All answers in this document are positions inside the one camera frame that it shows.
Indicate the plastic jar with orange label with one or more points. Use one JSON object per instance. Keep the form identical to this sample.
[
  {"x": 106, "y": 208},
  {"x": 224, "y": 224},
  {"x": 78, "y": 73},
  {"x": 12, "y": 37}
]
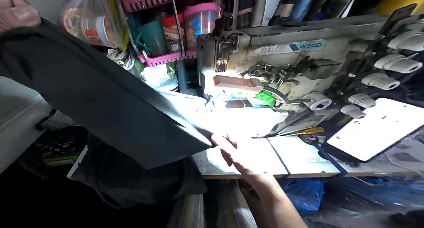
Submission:
[{"x": 92, "y": 29}]

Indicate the clear plastic bag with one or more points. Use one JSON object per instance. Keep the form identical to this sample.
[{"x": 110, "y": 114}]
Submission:
[{"x": 78, "y": 6}]

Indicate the clear jar with red lid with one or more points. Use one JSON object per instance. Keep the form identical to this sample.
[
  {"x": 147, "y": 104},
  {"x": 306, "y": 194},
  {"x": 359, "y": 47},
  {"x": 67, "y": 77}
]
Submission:
[{"x": 172, "y": 30}]

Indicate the person's right forearm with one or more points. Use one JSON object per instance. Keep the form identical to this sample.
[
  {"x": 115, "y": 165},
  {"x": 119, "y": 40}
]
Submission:
[{"x": 276, "y": 200}]

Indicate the clear jar with pink lid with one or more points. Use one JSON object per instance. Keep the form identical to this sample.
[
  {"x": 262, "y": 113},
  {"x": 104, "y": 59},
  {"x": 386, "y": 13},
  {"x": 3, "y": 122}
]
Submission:
[{"x": 198, "y": 27}]

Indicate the person's right fingers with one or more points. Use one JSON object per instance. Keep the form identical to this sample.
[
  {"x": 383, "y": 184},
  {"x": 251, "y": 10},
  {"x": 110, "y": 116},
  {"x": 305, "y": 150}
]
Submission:
[{"x": 225, "y": 146}]

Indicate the black garment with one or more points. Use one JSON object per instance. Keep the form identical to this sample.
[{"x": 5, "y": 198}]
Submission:
[{"x": 132, "y": 181}]

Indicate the dark grey fabric piece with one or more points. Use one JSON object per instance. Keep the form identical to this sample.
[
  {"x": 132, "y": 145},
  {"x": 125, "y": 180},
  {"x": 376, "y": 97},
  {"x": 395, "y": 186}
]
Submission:
[{"x": 109, "y": 92}]

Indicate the white and green plastic packet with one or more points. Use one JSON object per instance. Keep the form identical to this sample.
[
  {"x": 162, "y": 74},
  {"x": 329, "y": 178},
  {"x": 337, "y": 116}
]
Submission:
[{"x": 159, "y": 76}]

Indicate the industrial sewing machine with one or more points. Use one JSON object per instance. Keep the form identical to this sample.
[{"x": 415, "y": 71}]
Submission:
[{"x": 265, "y": 60}]

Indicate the pile of translucent plastic bags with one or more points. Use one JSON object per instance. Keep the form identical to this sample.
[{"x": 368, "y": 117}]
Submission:
[{"x": 371, "y": 200}]

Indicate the person's right hand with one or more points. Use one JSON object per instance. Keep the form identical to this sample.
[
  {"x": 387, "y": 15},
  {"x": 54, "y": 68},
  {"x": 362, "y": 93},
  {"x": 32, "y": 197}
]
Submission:
[{"x": 240, "y": 160}]

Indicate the yellow object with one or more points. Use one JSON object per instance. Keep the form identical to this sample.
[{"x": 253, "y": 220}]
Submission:
[{"x": 402, "y": 1}]

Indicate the green plastic cup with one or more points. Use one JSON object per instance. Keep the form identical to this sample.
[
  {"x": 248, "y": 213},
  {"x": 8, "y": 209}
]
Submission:
[{"x": 154, "y": 37}]

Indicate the person's legs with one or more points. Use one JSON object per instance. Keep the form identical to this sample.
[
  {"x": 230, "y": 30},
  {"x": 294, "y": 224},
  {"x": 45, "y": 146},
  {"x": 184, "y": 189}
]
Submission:
[{"x": 232, "y": 204}]

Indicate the person's left hand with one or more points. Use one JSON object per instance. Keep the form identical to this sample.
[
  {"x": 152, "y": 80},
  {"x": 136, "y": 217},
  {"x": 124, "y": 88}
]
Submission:
[{"x": 15, "y": 16}]

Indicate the black metal tweezers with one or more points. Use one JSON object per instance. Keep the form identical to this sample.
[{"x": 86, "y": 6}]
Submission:
[{"x": 260, "y": 137}]

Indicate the white sewing table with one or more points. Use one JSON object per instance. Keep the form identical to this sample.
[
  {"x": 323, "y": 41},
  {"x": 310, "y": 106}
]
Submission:
[{"x": 251, "y": 155}]

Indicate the white panel with dark edge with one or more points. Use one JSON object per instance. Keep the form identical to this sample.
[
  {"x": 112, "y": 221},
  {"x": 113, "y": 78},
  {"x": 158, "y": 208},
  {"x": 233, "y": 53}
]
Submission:
[{"x": 379, "y": 130}]

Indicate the bright green object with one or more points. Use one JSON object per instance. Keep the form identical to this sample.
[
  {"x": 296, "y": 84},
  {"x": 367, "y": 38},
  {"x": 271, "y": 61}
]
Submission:
[{"x": 266, "y": 98}]

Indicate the blue plastic bag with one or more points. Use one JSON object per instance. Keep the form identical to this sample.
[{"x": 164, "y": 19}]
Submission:
[{"x": 303, "y": 195}]

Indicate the small round black object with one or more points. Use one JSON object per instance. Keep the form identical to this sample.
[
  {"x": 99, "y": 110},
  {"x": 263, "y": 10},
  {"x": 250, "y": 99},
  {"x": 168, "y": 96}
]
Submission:
[{"x": 309, "y": 140}]

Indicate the pile of fabric rolls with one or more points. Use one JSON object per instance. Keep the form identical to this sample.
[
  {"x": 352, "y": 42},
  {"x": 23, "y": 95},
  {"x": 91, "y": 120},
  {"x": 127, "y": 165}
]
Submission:
[{"x": 301, "y": 6}]

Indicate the person's left fingers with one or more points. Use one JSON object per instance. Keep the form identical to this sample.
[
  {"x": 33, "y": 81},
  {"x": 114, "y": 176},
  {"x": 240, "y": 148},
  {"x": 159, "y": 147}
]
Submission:
[{"x": 26, "y": 16}]

